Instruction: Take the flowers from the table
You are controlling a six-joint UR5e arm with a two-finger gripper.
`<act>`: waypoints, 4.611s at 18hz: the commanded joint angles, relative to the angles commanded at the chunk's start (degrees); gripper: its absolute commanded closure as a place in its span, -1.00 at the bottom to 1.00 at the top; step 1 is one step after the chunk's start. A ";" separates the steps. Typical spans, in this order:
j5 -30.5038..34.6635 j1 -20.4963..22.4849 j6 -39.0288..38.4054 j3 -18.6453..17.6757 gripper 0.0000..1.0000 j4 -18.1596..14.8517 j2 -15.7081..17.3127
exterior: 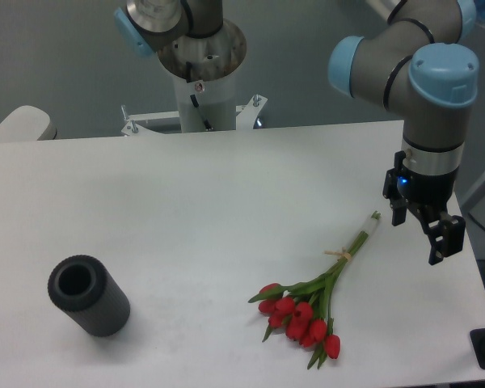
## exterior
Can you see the beige chair back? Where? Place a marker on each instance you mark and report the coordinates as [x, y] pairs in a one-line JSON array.
[[27, 123]]

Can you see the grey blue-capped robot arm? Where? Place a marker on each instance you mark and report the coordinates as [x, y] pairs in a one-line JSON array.
[[419, 70]]

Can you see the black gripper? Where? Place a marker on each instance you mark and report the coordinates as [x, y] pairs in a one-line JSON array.
[[426, 196]]

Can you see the white frame at right edge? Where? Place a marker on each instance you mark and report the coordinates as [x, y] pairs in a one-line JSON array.
[[474, 194]]

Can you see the red tulip bouquet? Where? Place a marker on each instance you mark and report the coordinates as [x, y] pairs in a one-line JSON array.
[[303, 310]]

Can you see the white pedestal base bracket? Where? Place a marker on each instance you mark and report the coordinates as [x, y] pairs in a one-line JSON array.
[[247, 117]]

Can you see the dark grey ribbed vase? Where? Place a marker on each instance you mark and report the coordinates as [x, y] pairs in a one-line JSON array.
[[81, 287]]

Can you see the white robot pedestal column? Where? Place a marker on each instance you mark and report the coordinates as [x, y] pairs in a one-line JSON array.
[[206, 106]]

